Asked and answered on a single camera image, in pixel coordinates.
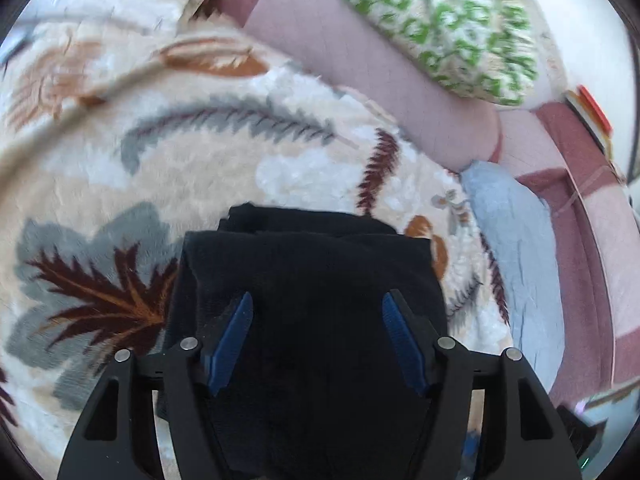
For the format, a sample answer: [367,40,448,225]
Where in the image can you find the stack of books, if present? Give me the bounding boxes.
[565,85,617,162]

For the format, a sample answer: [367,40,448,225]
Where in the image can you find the green patterned quilt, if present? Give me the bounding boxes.
[324,0,540,107]

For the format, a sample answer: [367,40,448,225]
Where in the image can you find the black pants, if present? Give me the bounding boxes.
[155,202,449,480]

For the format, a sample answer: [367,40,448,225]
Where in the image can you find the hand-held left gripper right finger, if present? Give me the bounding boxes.
[382,290,583,480]

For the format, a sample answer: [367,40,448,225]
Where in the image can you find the leaf print blanket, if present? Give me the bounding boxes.
[0,0,512,480]

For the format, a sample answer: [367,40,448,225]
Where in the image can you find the light blue cloth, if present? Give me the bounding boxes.
[459,160,567,392]

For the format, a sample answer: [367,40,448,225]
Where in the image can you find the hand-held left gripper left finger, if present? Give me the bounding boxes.
[57,291,254,480]

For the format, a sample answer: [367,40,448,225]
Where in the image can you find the pink padded headboard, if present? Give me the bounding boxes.
[195,0,640,402]

